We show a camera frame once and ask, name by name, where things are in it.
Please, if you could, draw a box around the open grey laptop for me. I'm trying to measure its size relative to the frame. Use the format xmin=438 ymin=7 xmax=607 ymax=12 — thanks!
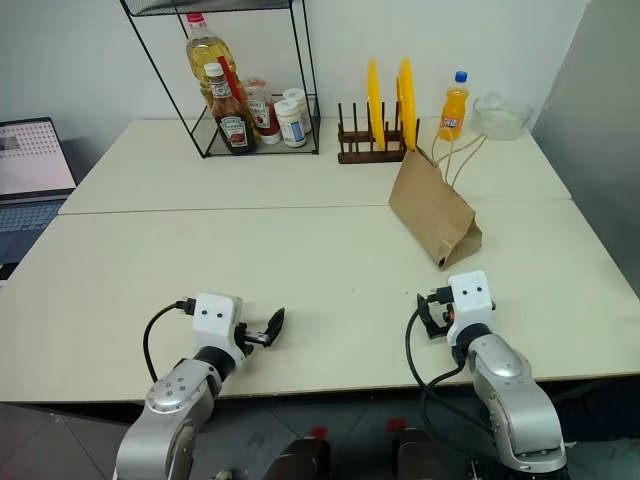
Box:
xmin=0 ymin=116 xmax=79 ymax=266

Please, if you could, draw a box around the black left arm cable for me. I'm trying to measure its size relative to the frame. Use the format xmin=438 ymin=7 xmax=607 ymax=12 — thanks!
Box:
xmin=143 ymin=297 xmax=197 ymax=384

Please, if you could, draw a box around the white jar blue label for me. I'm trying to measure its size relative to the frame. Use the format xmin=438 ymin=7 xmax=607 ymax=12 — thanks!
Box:
xmin=282 ymin=87 xmax=314 ymax=135
xmin=273 ymin=98 xmax=308 ymax=149

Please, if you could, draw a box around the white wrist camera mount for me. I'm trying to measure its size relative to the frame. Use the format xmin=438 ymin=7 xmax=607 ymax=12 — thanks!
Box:
xmin=446 ymin=270 xmax=496 ymax=346
xmin=192 ymin=293 xmax=246 ymax=362

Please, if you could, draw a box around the dark rounded shape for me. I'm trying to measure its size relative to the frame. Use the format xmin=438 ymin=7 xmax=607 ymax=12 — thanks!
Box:
xmin=262 ymin=427 xmax=331 ymax=480
xmin=387 ymin=418 xmax=471 ymax=480

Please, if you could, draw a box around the brown paper bag with handles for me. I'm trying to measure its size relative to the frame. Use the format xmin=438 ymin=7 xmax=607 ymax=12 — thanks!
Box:
xmin=388 ymin=132 xmax=487 ymax=272

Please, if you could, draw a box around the black wire shelf rack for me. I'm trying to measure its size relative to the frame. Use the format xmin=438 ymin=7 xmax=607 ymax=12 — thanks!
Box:
xmin=119 ymin=0 xmax=322 ymax=160

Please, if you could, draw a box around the red squeeze ketchup bottle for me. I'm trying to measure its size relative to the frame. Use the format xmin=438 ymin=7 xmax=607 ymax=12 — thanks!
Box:
xmin=242 ymin=77 xmax=283 ymax=146

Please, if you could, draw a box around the clear glass bowl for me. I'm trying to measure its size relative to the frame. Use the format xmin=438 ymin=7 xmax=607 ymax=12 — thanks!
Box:
xmin=471 ymin=90 xmax=534 ymax=141

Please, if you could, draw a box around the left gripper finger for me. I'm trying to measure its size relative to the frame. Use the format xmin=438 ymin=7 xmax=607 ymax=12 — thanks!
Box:
xmin=264 ymin=307 xmax=288 ymax=348

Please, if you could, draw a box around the dark wooden plate rack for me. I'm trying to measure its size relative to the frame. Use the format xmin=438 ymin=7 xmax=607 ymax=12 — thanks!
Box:
xmin=337 ymin=102 xmax=421 ymax=165

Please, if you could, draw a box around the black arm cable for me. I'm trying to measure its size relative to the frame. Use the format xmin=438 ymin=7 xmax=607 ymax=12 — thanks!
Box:
xmin=143 ymin=297 xmax=197 ymax=384
xmin=405 ymin=287 xmax=501 ymax=437

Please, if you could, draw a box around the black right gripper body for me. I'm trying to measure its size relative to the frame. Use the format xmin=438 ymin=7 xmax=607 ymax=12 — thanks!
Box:
xmin=433 ymin=302 xmax=455 ymax=338

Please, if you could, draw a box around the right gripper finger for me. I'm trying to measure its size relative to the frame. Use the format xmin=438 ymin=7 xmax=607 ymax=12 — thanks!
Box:
xmin=416 ymin=293 xmax=442 ymax=342

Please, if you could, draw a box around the grey partition panel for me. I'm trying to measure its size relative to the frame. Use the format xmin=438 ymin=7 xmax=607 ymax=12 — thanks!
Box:
xmin=529 ymin=0 xmax=640 ymax=321

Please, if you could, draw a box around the orange Fanta soda bottle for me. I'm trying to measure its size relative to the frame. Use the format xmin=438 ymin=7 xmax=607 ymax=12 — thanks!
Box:
xmin=438 ymin=70 xmax=472 ymax=142

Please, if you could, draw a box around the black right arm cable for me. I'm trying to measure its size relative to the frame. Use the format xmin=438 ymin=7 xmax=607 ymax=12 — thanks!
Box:
xmin=405 ymin=287 xmax=501 ymax=437

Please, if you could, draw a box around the yellow plate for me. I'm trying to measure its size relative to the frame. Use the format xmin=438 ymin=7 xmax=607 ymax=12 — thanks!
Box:
xmin=396 ymin=55 xmax=419 ymax=152
xmin=367 ymin=57 xmax=387 ymax=151

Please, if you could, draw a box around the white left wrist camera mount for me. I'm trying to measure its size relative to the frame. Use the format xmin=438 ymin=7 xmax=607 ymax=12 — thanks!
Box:
xmin=192 ymin=293 xmax=246 ymax=362

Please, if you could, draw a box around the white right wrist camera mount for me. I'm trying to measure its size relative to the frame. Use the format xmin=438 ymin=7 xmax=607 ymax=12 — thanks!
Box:
xmin=446 ymin=270 xmax=496 ymax=346

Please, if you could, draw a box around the glass Heinz ketchup bottle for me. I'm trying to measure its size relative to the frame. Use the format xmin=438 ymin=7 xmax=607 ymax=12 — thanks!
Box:
xmin=202 ymin=62 xmax=259 ymax=156

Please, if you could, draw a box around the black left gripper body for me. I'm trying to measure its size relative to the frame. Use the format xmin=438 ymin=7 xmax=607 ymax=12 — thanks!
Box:
xmin=233 ymin=323 xmax=274 ymax=358

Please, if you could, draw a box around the large cooking oil bottle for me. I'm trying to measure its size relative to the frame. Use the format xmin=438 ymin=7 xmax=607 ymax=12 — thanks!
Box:
xmin=185 ymin=13 xmax=237 ymax=109

